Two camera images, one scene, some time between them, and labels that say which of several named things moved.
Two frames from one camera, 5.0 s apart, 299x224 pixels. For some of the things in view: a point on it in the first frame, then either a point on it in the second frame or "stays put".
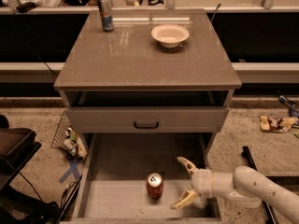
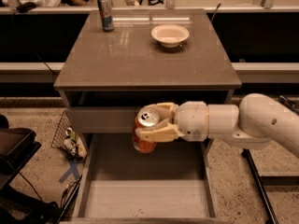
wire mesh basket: [67, 140] stays put
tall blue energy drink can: [106, 8] stays put
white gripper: [202, 183] to [192, 120]
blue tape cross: [72, 170] stays put
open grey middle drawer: [112, 183] stays put
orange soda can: [154, 185] to [148, 117]
